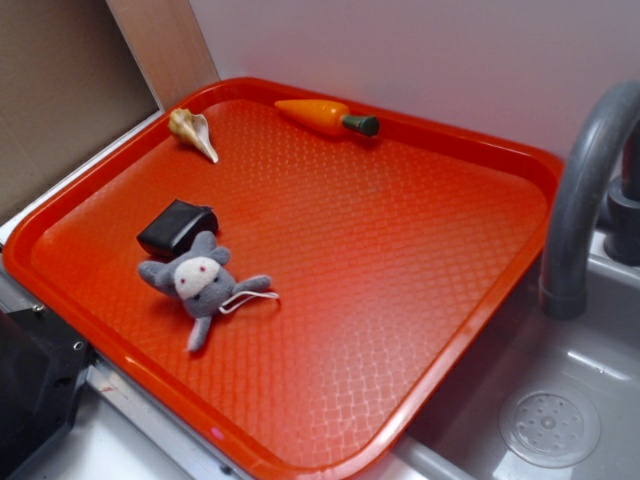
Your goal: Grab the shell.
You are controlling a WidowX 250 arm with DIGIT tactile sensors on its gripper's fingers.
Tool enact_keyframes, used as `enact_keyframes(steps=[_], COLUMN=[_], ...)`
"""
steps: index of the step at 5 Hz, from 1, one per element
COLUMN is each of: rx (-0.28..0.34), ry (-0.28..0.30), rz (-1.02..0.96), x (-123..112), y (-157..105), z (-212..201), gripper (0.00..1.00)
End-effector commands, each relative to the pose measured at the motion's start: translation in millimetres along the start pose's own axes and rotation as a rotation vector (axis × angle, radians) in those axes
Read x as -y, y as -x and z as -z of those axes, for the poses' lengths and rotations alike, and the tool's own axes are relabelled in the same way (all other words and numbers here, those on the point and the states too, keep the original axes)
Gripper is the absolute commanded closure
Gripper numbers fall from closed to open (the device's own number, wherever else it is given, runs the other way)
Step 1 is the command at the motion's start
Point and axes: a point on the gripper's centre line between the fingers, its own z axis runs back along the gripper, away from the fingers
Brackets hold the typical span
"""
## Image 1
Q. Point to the orange toy carrot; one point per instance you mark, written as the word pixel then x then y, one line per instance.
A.
pixel 328 117

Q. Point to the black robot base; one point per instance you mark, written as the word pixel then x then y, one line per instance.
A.
pixel 43 368

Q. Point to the grey plush mouse toy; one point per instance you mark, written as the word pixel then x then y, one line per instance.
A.
pixel 199 280

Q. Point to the grey plastic toy sink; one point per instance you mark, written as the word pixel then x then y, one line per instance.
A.
pixel 536 398

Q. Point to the brown cardboard panel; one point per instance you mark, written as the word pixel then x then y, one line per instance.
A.
pixel 76 75

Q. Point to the beige conch shell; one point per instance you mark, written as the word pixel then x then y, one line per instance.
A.
pixel 193 129

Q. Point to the black rectangular block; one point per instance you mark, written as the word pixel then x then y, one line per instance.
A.
pixel 173 231

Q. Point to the grey toy faucet spout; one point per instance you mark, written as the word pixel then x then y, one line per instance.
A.
pixel 594 161

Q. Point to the dark grey faucet handle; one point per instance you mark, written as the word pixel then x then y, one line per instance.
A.
pixel 622 243

